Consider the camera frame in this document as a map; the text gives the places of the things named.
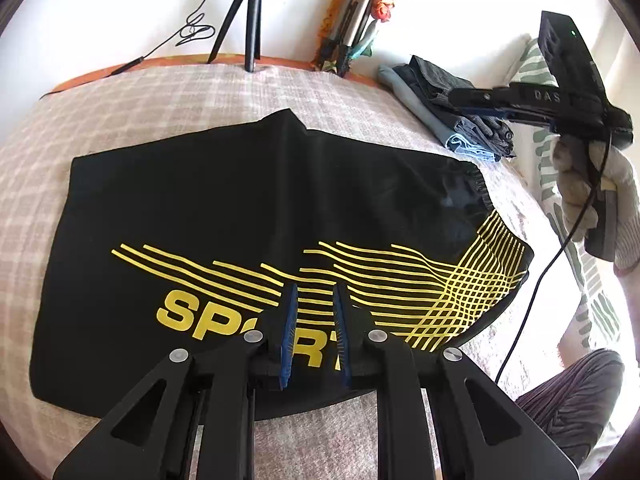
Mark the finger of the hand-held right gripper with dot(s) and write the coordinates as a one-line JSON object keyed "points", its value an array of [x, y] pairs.
{"points": [[530, 116], [480, 96]]}

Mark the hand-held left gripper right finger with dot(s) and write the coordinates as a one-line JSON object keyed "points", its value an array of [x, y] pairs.
{"points": [[342, 336]]}

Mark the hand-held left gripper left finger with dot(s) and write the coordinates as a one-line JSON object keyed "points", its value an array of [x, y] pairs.
{"points": [[288, 336]]}

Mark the black pants with yellow print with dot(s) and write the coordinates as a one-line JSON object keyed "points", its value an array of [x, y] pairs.
{"points": [[225, 200]]}

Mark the person's right hand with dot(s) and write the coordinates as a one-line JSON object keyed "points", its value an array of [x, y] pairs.
{"points": [[575, 185]]}

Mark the pile of folded jeans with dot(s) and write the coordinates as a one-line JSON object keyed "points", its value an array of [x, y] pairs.
{"points": [[440, 95]]}

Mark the silver tripod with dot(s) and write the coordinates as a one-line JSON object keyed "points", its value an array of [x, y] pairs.
{"points": [[352, 15]]}

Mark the person's leg in grey trousers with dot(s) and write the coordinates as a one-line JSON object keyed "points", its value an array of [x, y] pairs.
{"points": [[570, 400]]}

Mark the black tripod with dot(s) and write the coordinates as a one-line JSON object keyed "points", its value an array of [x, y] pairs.
{"points": [[252, 15]]}

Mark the checked bed cover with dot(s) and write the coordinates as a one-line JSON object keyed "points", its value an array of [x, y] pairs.
{"points": [[150, 105]]}

